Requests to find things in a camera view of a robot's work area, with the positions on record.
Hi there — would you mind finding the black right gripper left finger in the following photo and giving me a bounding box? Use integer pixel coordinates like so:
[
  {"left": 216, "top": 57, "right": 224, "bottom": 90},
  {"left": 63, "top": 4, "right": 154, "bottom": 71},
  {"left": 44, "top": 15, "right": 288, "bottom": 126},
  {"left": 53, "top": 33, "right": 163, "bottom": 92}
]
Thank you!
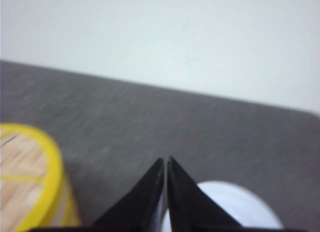
[{"left": 92, "top": 158, "right": 164, "bottom": 232}]

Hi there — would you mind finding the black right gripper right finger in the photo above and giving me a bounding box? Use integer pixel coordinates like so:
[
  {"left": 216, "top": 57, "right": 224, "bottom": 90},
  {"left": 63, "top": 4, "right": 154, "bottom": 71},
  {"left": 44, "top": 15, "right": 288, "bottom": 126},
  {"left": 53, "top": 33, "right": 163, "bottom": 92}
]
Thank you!
[{"left": 167, "top": 156, "right": 243, "bottom": 232}]

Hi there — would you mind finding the woven bamboo steamer lid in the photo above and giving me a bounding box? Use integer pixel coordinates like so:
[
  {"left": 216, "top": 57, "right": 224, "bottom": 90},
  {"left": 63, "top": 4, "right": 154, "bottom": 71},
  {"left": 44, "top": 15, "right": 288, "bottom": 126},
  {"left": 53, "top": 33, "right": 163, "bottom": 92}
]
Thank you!
[{"left": 0, "top": 123, "right": 64, "bottom": 232}]

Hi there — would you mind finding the bamboo steamer basket with bun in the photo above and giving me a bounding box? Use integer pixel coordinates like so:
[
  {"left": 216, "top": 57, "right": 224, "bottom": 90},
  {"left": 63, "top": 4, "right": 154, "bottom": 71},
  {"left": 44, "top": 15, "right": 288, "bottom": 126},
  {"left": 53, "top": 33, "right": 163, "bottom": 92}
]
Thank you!
[{"left": 50, "top": 174, "right": 82, "bottom": 227}]

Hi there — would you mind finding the white round plate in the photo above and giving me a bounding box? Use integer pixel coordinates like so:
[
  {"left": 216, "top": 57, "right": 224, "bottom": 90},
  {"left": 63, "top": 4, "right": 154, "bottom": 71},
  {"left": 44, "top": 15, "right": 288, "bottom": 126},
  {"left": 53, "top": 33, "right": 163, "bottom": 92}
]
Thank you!
[{"left": 162, "top": 180, "right": 285, "bottom": 232}]

